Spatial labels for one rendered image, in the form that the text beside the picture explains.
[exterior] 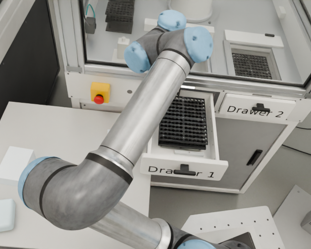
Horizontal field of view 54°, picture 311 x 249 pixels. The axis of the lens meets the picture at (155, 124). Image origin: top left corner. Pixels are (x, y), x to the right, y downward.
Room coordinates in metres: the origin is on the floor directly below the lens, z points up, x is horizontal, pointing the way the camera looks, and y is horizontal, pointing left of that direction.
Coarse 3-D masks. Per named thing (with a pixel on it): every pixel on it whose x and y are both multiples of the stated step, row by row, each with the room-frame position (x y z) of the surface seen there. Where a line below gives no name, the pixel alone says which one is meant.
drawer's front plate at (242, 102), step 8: (232, 96) 0.88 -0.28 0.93; (240, 96) 0.89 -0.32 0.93; (248, 96) 0.90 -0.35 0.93; (224, 104) 0.88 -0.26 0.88; (232, 104) 0.88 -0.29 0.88; (240, 104) 0.88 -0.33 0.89; (248, 104) 0.89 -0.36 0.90; (264, 104) 0.89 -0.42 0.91; (272, 104) 0.90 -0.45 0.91; (280, 104) 0.90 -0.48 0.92; (288, 104) 0.90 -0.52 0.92; (224, 112) 0.88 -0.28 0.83; (232, 112) 0.88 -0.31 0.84; (240, 112) 0.89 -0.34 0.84; (248, 112) 0.89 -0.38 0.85; (264, 112) 0.89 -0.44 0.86; (272, 112) 0.90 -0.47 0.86; (280, 112) 0.90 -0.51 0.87; (288, 112) 0.90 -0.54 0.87; (280, 120) 0.90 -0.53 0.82
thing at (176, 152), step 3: (174, 150) 0.63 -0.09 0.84; (177, 150) 0.63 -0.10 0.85; (180, 150) 0.64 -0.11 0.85; (174, 153) 0.62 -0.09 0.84; (177, 153) 0.62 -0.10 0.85; (180, 153) 0.62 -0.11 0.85; (183, 153) 0.63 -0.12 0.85; (186, 153) 0.63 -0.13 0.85; (189, 153) 0.63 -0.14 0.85; (192, 153) 0.63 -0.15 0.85; (195, 153) 0.64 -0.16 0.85; (198, 153) 0.64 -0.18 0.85; (201, 153) 0.64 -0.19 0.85; (195, 156) 0.63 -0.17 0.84; (198, 156) 0.63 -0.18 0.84; (201, 156) 0.63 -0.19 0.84
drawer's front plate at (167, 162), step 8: (144, 160) 0.53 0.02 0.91; (152, 160) 0.53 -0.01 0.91; (160, 160) 0.53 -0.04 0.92; (168, 160) 0.54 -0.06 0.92; (176, 160) 0.54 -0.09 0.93; (184, 160) 0.55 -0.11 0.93; (192, 160) 0.55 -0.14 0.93; (200, 160) 0.56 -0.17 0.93; (208, 160) 0.56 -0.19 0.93; (216, 160) 0.57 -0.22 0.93; (144, 168) 0.53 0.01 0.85; (152, 168) 0.53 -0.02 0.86; (168, 168) 0.54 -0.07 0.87; (176, 168) 0.54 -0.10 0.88; (192, 168) 0.55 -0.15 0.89; (200, 168) 0.55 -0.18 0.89; (208, 168) 0.55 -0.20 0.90; (216, 168) 0.55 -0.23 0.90; (224, 168) 0.56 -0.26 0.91; (176, 176) 0.54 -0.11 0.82; (184, 176) 0.54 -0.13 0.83; (192, 176) 0.55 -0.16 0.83; (200, 176) 0.55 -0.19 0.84; (216, 176) 0.55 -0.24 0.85
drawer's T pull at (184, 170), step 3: (180, 165) 0.54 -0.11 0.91; (183, 165) 0.54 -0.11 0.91; (186, 165) 0.54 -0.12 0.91; (180, 168) 0.52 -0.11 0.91; (183, 168) 0.52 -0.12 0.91; (186, 168) 0.53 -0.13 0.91; (174, 171) 0.51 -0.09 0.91; (177, 171) 0.51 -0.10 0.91; (180, 171) 0.51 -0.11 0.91; (183, 171) 0.51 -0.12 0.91; (186, 171) 0.51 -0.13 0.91; (189, 171) 0.52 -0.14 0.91; (192, 171) 0.52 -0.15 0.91; (180, 174) 0.51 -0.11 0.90; (183, 174) 0.51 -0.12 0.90; (186, 174) 0.51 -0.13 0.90; (189, 174) 0.51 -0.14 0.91; (192, 174) 0.51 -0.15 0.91; (195, 174) 0.51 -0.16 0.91
